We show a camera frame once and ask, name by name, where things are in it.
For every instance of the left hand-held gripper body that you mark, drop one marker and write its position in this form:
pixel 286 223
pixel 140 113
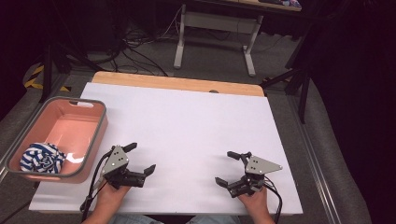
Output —
pixel 116 161

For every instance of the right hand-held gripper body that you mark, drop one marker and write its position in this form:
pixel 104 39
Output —
pixel 258 166

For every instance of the pink plastic basin grey rim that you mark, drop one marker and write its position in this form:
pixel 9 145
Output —
pixel 71 127

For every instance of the blue white striped baby romper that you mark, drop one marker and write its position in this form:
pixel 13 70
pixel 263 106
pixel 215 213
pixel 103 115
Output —
pixel 40 158

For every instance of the person's left hand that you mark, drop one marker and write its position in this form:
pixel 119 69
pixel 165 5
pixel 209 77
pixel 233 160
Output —
pixel 110 196

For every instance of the person's right hand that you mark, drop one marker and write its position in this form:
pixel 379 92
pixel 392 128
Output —
pixel 257 202

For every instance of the person's light blue clothing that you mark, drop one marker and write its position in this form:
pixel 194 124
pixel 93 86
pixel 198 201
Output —
pixel 130 220

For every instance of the blue white striped shirt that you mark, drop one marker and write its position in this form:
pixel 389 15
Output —
pixel 186 124

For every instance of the black metal stand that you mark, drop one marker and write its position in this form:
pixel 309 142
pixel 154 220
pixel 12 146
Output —
pixel 303 93

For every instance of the black tripod stand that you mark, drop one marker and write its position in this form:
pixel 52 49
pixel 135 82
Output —
pixel 47 71

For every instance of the yellow black hazard tape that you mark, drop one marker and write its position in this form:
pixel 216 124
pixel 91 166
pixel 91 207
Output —
pixel 37 70

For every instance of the black curtain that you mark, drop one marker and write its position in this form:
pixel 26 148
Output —
pixel 358 62

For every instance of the wooden desk top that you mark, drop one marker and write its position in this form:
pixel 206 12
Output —
pixel 249 3

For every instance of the colourful cloth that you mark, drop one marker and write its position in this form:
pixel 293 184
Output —
pixel 291 3

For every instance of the grey metal desk frame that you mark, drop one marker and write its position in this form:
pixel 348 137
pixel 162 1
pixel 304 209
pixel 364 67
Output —
pixel 218 23

